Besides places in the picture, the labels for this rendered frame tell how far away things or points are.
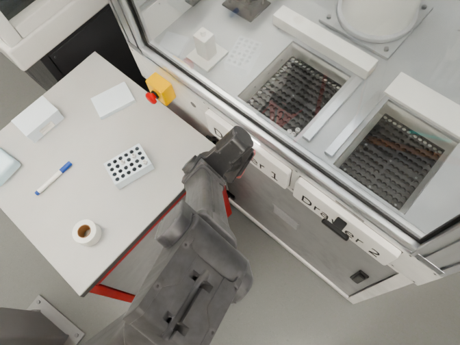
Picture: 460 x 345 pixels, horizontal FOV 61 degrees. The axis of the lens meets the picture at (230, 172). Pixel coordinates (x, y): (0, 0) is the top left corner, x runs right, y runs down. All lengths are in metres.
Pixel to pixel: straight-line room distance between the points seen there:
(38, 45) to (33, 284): 1.14
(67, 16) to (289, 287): 1.40
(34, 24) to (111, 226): 0.70
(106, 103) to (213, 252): 1.02
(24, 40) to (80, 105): 0.26
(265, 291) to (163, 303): 1.49
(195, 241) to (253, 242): 1.49
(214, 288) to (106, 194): 0.88
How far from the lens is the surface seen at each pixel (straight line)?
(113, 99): 1.36
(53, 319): 2.05
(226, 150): 0.78
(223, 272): 0.40
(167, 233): 0.39
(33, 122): 1.39
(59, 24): 1.52
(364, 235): 0.98
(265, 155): 1.00
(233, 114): 0.99
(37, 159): 1.38
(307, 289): 1.85
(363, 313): 1.89
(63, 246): 1.23
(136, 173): 1.19
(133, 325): 0.37
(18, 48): 1.48
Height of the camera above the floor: 1.83
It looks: 67 degrees down
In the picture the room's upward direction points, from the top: 11 degrees counter-clockwise
